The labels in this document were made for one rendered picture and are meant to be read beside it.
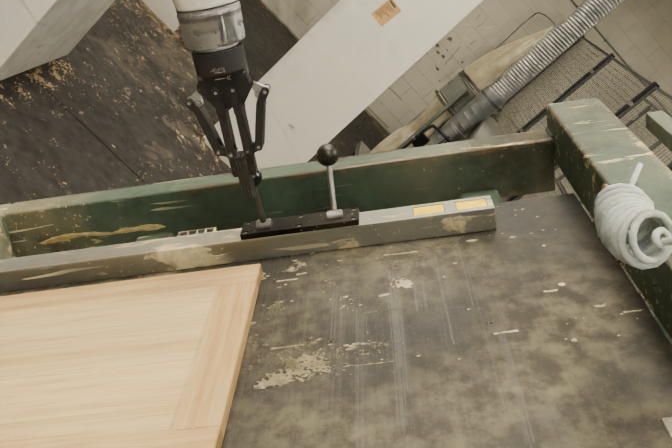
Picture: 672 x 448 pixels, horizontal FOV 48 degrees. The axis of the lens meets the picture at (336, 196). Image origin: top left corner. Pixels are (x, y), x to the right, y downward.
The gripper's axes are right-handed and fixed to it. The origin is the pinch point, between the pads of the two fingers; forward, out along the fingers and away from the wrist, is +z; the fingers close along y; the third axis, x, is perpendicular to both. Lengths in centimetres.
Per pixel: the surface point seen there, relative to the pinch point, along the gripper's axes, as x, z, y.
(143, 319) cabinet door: -13.7, 15.2, -16.8
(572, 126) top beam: 19, 7, 54
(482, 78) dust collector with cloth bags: 532, 144, 103
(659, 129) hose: -26, -8, 53
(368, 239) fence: 3.6, 15.6, 16.9
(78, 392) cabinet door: -29.6, 15.3, -21.1
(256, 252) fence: 3.6, 15.4, -1.9
